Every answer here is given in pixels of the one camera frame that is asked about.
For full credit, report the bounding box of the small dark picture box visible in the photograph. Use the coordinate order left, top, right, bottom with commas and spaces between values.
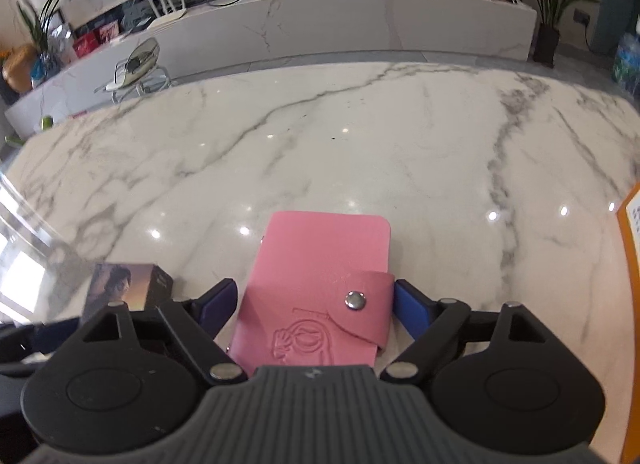
81, 262, 174, 322

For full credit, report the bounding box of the pink leather card wallet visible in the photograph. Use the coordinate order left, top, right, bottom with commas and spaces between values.
229, 212, 395, 374

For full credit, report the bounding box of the orange cardboard box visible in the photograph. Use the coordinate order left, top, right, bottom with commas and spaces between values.
615, 183, 640, 464

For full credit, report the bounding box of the small floor fan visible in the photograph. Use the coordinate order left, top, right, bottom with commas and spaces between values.
94, 37, 174, 104

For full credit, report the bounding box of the white marble tv cabinet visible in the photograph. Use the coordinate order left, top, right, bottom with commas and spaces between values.
6, 0, 537, 138

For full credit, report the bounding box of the white wifi router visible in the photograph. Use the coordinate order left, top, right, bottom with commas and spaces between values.
146, 0, 186, 28

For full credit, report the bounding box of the blue water bottle jug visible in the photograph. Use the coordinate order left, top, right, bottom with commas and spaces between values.
612, 18, 640, 101

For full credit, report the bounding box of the potted green plant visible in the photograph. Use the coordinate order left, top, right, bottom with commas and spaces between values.
512, 0, 601, 69

